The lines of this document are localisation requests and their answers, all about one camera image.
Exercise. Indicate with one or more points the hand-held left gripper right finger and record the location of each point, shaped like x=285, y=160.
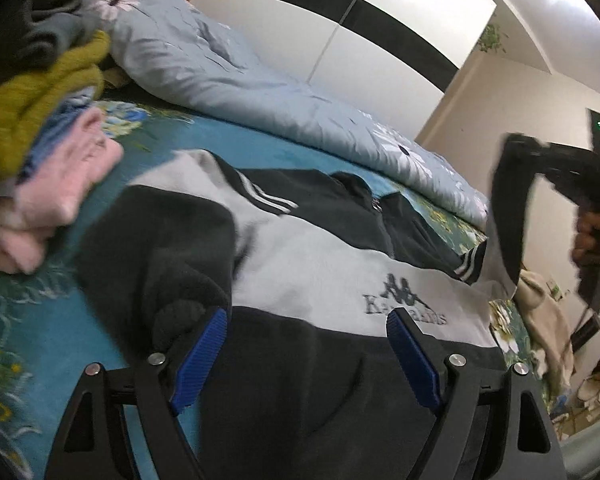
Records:
x=412, y=360

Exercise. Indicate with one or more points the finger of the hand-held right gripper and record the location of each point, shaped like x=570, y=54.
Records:
x=522, y=146

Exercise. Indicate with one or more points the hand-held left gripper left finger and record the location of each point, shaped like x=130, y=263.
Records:
x=200, y=360

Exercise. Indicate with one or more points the beige fuzzy sweater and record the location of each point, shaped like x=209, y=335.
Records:
x=545, y=320

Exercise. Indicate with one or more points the black and grey jacket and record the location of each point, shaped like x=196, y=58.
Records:
x=305, y=260

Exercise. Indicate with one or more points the dark grey green garment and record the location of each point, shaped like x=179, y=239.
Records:
x=55, y=30

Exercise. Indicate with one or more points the person's right hand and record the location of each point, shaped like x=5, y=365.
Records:
x=587, y=240

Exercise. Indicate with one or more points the black device with green light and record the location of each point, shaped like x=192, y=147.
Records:
x=599, y=130

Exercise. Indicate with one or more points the green hanging plant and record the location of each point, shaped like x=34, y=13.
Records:
x=491, y=39

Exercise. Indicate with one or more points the white wardrobe with black stripe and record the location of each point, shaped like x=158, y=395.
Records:
x=405, y=35

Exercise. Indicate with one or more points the green floral blanket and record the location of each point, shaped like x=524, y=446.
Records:
x=40, y=320

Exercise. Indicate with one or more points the pink fuzzy sweater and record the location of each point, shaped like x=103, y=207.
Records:
x=55, y=185

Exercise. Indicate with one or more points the blue folded garment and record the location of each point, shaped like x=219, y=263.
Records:
x=62, y=120

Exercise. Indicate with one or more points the light blue floral quilt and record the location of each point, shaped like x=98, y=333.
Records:
x=230, y=75

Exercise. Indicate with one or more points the olive yellow sweater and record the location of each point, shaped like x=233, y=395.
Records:
x=35, y=105

